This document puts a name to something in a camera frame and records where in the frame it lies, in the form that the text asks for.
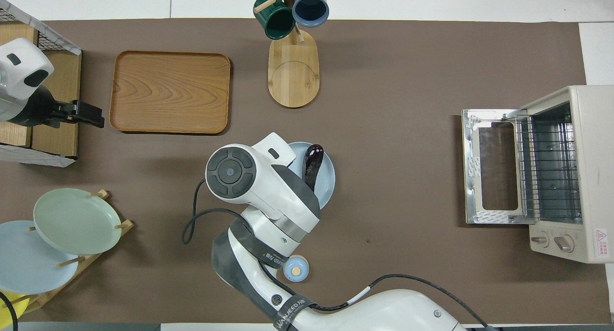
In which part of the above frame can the small blue lidded jar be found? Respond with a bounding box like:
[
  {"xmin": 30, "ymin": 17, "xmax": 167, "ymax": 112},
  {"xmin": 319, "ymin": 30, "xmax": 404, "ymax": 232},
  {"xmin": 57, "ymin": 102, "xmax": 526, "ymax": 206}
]
[{"xmin": 283, "ymin": 255, "xmax": 310, "ymax": 283}]

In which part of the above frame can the yellow plate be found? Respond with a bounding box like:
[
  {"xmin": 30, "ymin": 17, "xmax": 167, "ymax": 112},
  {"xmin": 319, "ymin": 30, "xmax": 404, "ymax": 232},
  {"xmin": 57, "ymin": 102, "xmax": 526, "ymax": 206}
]
[{"xmin": 0, "ymin": 291, "xmax": 29, "ymax": 329}]

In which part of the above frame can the blue mug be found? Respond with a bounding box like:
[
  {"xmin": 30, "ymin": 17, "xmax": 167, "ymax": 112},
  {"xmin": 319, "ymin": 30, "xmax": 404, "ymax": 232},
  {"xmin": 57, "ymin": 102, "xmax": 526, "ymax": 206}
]
[{"xmin": 292, "ymin": 0, "xmax": 330, "ymax": 28}]

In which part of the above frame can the pale green plate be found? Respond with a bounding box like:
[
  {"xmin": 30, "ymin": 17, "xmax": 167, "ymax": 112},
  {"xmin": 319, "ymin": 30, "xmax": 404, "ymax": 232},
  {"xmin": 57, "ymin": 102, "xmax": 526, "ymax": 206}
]
[{"xmin": 33, "ymin": 188, "xmax": 122, "ymax": 255}]

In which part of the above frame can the wooden mug tree stand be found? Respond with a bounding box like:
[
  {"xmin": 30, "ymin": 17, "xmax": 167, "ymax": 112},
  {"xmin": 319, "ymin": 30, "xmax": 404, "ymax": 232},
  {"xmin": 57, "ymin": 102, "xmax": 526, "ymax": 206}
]
[{"xmin": 254, "ymin": 0, "xmax": 331, "ymax": 108}]

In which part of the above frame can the brown table mat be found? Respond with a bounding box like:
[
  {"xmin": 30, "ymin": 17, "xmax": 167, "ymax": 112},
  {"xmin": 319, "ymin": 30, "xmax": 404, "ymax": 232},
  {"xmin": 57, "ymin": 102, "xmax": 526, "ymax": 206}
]
[{"xmin": 0, "ymin": 18, "xmax": 610, "ymax": 326}]

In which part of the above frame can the glass toaster oven door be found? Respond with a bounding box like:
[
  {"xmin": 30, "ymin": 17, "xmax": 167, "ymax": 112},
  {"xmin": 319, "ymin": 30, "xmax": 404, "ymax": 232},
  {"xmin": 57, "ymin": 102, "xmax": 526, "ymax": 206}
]
[{"xmin": 462, "ymin": 108, "xmax": 528, "ymax": 225}]

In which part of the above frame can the dark green mug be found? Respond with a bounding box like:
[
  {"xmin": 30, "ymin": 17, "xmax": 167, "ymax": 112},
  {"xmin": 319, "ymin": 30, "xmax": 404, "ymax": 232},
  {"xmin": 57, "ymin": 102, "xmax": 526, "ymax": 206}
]
[{"xmin": 253, "ymin": 0, "xmax": 295, "ymax": 40}]

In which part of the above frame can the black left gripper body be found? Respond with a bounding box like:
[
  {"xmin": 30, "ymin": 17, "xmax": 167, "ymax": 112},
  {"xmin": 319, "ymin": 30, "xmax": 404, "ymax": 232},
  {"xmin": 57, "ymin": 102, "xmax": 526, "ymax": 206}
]
[{"xmin": 22, "ymin": 87, "xmax": 60, "ymax": 129}]

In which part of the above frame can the wooden serving tray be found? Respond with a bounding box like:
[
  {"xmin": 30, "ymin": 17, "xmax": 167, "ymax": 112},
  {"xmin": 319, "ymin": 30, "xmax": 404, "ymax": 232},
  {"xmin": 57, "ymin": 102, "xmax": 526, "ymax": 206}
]
[{"xmin": 109, "ymin": 51, "xmax": 232, "ymax": 135}]

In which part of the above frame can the light blue racked plate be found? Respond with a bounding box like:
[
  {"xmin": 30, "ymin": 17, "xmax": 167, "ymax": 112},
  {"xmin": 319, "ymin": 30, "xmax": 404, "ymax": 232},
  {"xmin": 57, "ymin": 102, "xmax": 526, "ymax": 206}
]
[{"xmin": 0, "ymin": 220, "xmax": 80, "ymax": 295}]

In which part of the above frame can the dark purple eggplant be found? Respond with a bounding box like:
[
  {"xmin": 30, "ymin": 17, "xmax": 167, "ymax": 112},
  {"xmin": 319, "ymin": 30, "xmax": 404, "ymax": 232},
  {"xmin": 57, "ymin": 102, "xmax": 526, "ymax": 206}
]
[{"xmin": 301, "ymin": 144, "xmax": 325, "ymax": 192}]

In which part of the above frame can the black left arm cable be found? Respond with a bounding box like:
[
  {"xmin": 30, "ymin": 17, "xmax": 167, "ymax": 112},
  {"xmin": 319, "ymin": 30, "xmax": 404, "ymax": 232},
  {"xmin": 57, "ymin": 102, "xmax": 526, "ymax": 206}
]
[{"xmin": 0, "ymin": 290, "xmax": 20, "ymax": 331}]

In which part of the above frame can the light blue dinner plate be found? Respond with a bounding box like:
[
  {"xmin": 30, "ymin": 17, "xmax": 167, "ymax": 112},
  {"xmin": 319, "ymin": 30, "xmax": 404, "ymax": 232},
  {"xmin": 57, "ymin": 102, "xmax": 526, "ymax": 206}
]
[{"xmin": 283, "ymin": 142, "xmax": 336, "ymax": 212}]

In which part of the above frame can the cream toaster oven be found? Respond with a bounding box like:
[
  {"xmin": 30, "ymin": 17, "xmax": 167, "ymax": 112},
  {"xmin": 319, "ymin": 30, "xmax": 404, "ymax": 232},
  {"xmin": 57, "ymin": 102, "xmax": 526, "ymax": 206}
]
[{"xmin": 516, "ymin": 85, "xmax": 614, "ymax": 263}]

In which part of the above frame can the wooden plate rack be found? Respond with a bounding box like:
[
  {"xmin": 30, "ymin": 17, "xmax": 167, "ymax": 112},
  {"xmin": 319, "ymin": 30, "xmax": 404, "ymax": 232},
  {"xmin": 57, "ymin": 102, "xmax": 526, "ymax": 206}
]
[{"xmin": 22, "ymin": 189, "xmax": 134, "ymax": 315}]

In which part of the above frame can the metal oven wire rack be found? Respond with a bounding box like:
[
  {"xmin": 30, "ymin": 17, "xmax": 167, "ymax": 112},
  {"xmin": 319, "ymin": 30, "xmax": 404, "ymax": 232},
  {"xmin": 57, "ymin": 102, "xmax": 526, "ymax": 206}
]
[{"xmin": 517, "ymin": 115, "xmax": 582, "ymax": 220}]

